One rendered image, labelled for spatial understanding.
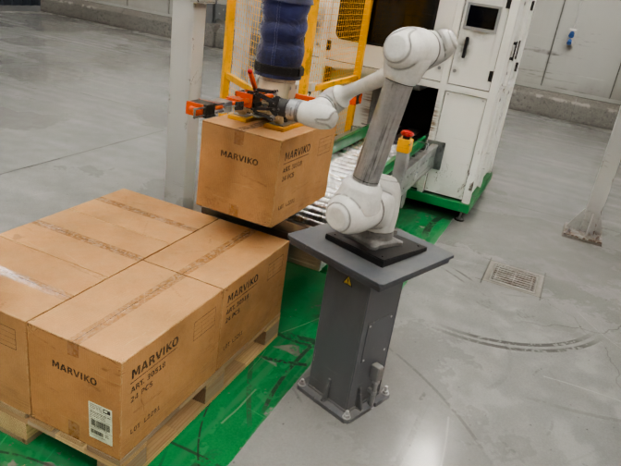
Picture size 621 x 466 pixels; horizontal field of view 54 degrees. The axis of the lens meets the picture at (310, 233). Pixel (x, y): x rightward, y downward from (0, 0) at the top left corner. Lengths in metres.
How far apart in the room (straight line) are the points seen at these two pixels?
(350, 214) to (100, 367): 0.98
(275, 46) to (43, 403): 1.69
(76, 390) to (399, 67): 1.51
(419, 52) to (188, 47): 2.15
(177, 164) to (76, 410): 2.22
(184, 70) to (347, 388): 2.25
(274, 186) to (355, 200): 0.55
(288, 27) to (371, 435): 1.77
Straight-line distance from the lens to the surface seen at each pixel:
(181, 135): 4.07
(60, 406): 2.35
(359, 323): 2.51
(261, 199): 2.69
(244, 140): 2.67
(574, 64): 11.37
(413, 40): 2.05
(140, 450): 2.37
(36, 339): 2.27
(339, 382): 2.71
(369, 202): 2.20
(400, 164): 3.29
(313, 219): 3.26
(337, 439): 2.65
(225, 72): 4.42
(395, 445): 2.69
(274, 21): 2.79
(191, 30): 3.93
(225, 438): 2.58
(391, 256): 2.37
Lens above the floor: 1.74
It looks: 23 degrees down
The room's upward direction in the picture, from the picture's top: 8 degrees clockwise
